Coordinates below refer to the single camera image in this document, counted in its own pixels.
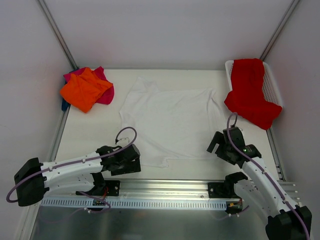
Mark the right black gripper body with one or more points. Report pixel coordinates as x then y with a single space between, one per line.
223 149

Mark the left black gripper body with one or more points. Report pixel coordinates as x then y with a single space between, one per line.
128 161

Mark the white t shirt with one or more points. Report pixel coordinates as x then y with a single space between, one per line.
172 124

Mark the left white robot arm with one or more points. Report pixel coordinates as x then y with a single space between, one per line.
36 180

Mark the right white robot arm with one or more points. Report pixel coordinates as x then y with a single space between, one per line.
283 218

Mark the red t shirt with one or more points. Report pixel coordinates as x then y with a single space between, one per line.
247 97

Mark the pink t shirt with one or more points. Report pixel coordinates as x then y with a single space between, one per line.
108 96

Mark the white plastic basket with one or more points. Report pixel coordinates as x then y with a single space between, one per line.
270 88

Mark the orange t shirt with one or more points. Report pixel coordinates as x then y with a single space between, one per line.
82 91

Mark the blue t shirt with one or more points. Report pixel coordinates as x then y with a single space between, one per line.
64 105

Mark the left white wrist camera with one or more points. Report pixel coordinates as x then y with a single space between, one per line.
122 142

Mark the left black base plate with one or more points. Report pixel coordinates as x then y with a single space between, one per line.
112 187

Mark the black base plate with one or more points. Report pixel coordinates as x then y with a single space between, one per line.
223 190
112 187

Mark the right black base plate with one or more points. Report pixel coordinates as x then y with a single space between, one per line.
223 190

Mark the aluminium mounting rail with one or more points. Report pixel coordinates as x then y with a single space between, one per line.
146 189

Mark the white slotted cable duct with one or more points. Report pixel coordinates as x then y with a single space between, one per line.
117 203

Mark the right aluminium corner post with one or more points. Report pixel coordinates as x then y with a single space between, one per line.
279 28

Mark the aluminium corner post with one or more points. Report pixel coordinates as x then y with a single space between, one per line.
279 28
57 33

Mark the left aluminium corner post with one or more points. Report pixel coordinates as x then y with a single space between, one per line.
57 33

